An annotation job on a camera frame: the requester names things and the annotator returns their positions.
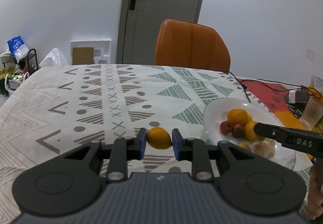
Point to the white plate with blue rim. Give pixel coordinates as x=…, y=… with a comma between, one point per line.
x=216, y=112

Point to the red orange table mat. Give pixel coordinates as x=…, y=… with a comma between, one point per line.
x=274, y=96

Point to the translucent plastic cup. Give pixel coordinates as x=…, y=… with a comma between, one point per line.
x=311, y=114

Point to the small mandarin orange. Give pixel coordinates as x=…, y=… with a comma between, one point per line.
x=249, y=132

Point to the dark red small fruit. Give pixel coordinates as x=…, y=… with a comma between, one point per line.
x=226, y=127

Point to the small yellow-orange kumquat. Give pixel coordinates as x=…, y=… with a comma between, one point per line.
x=159, y=138

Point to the right hand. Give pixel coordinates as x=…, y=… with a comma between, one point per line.
x=314, y=201

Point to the large orange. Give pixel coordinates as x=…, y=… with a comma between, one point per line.
x=237, y=116

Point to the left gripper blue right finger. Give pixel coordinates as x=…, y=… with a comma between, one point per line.
x=197, y=152

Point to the white foam packaging board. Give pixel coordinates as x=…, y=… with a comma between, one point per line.
x=90, y=52

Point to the black metal rack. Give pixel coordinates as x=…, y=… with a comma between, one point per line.
x=10, y=66

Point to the snack packet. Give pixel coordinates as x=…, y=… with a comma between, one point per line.
x=317, y=83

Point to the white power adapter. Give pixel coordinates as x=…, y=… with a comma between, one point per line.
x=298, y=96

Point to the grey door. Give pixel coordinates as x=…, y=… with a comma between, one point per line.
x=139, y=24

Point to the blue and white plastic bag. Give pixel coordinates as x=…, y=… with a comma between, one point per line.
x=18, y=48

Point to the small yellow kumquat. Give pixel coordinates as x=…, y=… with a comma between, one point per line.
x=249, y=117

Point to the green olive-like fruit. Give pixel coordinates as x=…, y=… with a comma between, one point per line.
x=245, y=145

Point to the white bag with items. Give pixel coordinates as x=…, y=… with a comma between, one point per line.
x=13, y=82

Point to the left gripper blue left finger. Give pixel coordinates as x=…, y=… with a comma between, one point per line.
x=121, y=152

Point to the small greenish-brown fruit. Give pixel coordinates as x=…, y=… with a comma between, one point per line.
x=238, y=131

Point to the orange leather chair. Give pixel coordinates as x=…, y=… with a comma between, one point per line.
x=185, y=44

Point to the white translucent plastic bag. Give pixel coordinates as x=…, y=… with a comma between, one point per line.
x=54, y=58

